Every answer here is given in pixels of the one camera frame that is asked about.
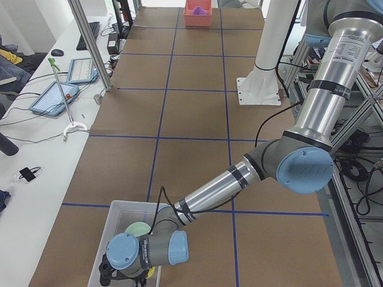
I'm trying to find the clear plastic box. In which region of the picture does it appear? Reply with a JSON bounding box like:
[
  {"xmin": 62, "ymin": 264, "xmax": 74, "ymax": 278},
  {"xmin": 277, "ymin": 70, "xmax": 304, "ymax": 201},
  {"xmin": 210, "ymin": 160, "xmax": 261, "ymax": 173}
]
[{"xmin": 87, "ymin": 200, "xmax": 156, "ymax": 286}]

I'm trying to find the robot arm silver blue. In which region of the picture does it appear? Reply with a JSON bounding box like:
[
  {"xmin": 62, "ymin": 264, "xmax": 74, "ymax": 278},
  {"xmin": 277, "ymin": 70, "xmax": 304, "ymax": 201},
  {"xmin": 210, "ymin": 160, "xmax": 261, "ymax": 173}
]
[{"xmin": 99, "ymin": 1, "xmax": 382, "ymax": 286}]

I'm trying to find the teach pendant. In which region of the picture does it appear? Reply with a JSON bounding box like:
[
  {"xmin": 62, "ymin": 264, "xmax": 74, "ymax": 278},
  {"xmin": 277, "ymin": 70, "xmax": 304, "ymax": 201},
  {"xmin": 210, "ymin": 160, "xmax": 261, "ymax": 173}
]
[
  {"xmin": 66, "ymin": 57, "xmax": 98, "ymax": 84},
  {"xmin": 29, "ymin": 81, "xmax": 80, "ymax": 117}
]

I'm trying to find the yellow plastic cup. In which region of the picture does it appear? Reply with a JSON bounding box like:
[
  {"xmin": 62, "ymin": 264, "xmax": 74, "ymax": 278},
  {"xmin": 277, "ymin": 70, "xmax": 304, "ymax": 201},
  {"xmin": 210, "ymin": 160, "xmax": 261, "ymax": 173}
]
[{"xmin": 147, "ymin": 267, "xmax": 156, "ymax": 279}]

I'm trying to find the green ceramic bowl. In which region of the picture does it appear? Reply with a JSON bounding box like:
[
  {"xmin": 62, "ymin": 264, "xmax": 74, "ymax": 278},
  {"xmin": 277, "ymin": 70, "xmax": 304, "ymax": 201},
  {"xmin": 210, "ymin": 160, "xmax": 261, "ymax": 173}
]
[{"xmin": 124, "ymin": 221, "xmax": 151, "ymax": 237}]

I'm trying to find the lower teach pendant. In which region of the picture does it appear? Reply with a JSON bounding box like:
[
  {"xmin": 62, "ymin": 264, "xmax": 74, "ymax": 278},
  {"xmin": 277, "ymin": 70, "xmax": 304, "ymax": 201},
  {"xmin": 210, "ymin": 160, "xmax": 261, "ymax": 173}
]
[{"xmin": 29, "ymin": 81, "xmax": 80, "ymax": 117}]

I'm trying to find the black computer mouse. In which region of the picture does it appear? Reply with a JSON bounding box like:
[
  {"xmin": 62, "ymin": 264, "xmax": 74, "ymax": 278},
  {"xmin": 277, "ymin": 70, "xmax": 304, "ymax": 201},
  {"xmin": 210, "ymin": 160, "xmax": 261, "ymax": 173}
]
[{"xmin": 50, "ymin": 48, "xmax": 65, "ymax": 57}]

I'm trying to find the upper teach pendant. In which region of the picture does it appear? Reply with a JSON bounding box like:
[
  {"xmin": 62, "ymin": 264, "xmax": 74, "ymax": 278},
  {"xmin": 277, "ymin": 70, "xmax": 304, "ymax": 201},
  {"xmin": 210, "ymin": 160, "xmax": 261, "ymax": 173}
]
[{"xmin": 66, "ymin": 57, "xmax": 98, "ymax": 84}]

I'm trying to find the black computer keyboard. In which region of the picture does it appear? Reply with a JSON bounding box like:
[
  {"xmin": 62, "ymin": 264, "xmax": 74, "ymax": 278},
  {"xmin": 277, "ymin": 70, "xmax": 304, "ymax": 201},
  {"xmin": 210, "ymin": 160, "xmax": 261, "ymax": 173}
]
[{"xmin": 75, "ymin": 21, "xmax": 101, "ymax": 51}]

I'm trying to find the black power adapter brick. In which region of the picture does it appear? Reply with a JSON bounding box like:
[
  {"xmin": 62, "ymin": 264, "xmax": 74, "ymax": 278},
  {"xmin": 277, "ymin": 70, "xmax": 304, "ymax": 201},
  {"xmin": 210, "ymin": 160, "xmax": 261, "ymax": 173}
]
[{"xmin": 107, "ymin": 32, "xmax": 120, "ymax": 55}]

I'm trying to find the purple microfiber cloth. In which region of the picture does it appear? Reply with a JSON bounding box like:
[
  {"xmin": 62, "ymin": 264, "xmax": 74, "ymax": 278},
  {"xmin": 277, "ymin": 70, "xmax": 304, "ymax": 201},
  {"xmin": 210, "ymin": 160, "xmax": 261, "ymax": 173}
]
[{"xmin": 192, "ymin": 6, "xmax": 208, "ymax": 16}]

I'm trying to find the small black device with cable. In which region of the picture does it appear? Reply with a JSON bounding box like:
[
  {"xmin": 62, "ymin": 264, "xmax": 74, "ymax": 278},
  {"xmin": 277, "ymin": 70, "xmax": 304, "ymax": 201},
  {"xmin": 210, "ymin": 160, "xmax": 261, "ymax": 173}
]
[{"xmin": 19, "ymin": 166, "xmax": 41, "ymax": 182}]

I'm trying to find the aluminium frame post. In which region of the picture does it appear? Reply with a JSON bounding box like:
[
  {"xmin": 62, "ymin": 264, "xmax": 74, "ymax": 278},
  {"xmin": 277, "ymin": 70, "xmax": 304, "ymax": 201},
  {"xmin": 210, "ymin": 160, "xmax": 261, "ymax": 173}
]
[{"xmin": 68, "ymin": 0, "xmax": 112, "ymax": 91}]

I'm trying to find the reacher grabber stick tool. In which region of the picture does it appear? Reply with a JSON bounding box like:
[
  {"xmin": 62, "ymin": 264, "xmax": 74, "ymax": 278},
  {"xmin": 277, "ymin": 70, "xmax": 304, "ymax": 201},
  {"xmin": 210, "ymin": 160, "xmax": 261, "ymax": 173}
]
[{"xmin": 48, "ymin": 57, "xmax": 88, "ymax": 142}]

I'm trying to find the white pedestal column base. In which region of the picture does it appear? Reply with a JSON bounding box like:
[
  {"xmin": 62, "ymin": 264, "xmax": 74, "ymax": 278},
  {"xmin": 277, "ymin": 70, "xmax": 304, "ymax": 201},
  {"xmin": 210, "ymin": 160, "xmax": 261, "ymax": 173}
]
[{"xmin": 236, "ymin": 0, "xmax": 300, "ymax": 106}]

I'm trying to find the pink plastic tray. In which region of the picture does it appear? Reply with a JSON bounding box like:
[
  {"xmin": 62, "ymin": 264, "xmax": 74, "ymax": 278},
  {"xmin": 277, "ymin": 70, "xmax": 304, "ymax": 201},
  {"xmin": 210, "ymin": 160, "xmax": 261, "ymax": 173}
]
[{"xmin": 183, "ymin": 0, "xmax": 212, "ymax": 27}]

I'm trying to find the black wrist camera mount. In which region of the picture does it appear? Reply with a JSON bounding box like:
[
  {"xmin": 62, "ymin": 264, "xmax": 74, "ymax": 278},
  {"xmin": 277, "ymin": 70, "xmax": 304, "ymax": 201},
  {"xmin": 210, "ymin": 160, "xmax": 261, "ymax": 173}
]
[{"xmin": 99, "ymin": 254, "xmax": 118, "ymax": 286}]

